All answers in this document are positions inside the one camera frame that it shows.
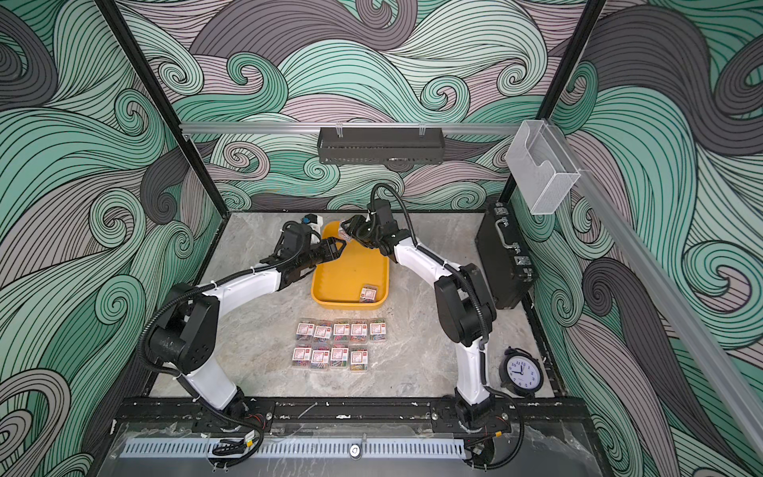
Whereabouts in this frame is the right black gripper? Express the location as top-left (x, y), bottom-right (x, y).
top-left (342, 215), bottom-right (383, 248)

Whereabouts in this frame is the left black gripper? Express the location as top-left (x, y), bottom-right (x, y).
top-left (296, 238), bottom-right (347, 273)

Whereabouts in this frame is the yellow plastic storage tray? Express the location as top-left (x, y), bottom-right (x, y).
top-left (311, 221), bottom-right (389, 311)

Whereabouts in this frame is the paper clip box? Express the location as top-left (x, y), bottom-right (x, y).
top-left (295, 321), bottom-right (315, 343)
top-left (350, 320), bottom-right (369, 344)
top-left (332, 320), bottom-right (352, 343)
top-left (313, 322), bottom-right (333, 343)
top-left (359, 284), bottom-right (378, 303)
top-left (329, 346), bottom-right (350, 368)

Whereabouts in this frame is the paper clip box barcode side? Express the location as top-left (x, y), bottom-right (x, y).
top-left (369, 319), bottom-right (387, 342)

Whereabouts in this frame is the paper clip box removed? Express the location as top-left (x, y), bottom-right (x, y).
top-left (291, 346), bottom-right (313, 368)
top-left (310, 347), bottom-right (331, 370)

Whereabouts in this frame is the paper clip box edge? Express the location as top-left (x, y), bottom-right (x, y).
top-left (350, 347), bottom-right (370, 372)

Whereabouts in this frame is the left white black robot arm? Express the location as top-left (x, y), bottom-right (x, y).
top-left (136, 215), bottom-right (347, 423)

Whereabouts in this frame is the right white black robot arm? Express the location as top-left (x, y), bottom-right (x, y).
top-left (341, 182), bottom-right (526, 472)

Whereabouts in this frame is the black briefcase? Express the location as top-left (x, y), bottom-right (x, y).
top-left (475, 201), bottom-right (538, 309)

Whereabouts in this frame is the black round alarm clock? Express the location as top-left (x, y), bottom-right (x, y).
top-left (499, 348), bottom-right (544, 398)

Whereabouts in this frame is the black wall-mounted tray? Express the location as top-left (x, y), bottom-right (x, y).
top-left (317, 128), bottom-right (446, 165)

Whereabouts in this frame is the aluminium rail back wall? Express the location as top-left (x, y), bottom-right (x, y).
top-left (179, 120), bottom-right (520, 136)

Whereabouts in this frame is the aluminium rail wall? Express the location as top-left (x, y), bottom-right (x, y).
top-left (179, 120), bottom-right (520, 136)
top-left (548, 124), bottom-right (762, 456)

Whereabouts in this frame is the clear acrylic wall holder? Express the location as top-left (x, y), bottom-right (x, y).
top-left (505, 120), bottom-right (580, 216)

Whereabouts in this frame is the white slotted cable duct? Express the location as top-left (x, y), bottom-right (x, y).
top-left (118, 437), bottom-right (466, 459)

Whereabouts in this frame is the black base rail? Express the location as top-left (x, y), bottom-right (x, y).
top-left (115, 397), bottom-right (590, 435)

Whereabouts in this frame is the aluminium rail right wall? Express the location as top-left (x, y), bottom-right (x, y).
top-left (548, 124), bottom-right (762, 456)

